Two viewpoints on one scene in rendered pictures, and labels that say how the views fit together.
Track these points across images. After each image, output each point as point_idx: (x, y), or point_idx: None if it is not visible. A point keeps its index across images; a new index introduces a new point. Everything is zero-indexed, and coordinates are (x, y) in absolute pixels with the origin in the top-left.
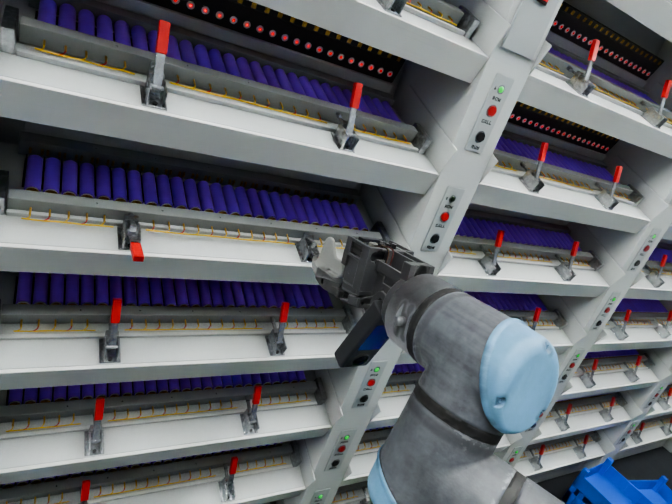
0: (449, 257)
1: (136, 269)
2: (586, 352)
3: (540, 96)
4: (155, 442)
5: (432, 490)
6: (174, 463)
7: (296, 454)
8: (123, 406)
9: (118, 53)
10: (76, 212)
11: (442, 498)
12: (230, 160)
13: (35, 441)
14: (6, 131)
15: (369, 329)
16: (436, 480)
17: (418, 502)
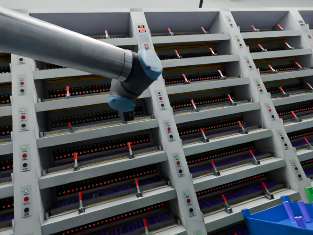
0: (172, 108)
1: (75, 138)
2: (284, 130)
3: (166, 64)
4: (103, 207)
5: (113, 86)
6: (123, 233)
7: (176, 218)
8: (91, 200)
9: (62, 98)
10: (59, 132)
11: (114, 84)
12: (103, 120)
13: (62, 216)
14: None
15: None
16: (113, 84)
17: (112, 91)
